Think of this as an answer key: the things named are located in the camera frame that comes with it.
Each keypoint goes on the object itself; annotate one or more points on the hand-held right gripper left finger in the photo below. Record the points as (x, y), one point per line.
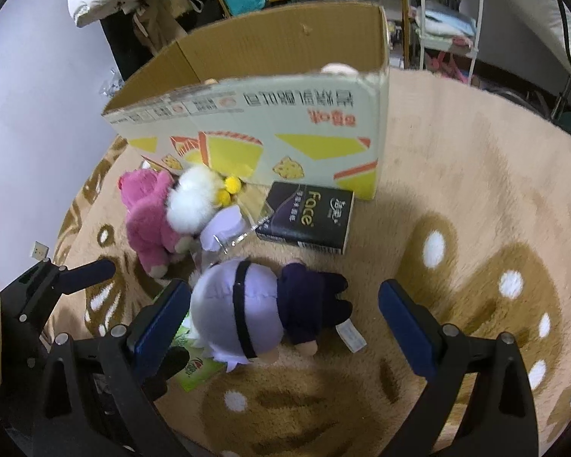
(156, 326)

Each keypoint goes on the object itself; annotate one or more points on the white trolley cart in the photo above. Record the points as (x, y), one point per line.
(449, 14)

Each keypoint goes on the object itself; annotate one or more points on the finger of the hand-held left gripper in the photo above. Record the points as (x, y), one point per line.
(88, 273)
(173, 365)

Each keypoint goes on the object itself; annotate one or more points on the beige hanging coat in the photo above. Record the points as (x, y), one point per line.
(164, 14)

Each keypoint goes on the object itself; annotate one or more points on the pink plush toy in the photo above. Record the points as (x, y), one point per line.
(145, 228)

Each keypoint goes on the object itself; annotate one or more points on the printed cardboard box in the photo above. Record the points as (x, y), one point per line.
(290, 114)

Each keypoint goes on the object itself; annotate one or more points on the green tissue packet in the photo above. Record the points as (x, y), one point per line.
(195, 376)

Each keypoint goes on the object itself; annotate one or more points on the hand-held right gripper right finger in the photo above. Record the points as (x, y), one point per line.
(407, 328)

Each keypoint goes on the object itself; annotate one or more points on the white wall socket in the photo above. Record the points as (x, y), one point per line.
(39, 250)

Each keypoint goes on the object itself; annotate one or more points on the white fluffy plush toy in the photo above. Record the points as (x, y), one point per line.
(190, 200)

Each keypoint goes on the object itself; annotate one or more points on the clear plastic bag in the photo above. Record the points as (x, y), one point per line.
(228, 226)

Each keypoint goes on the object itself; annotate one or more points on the beige patterned blanket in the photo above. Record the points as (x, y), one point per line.
(457, 176)

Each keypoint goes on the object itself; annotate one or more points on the white-haired plush doll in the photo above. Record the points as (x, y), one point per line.
(228, 304)

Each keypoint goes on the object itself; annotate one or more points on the black tissue pack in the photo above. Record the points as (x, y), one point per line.
(304, 214)

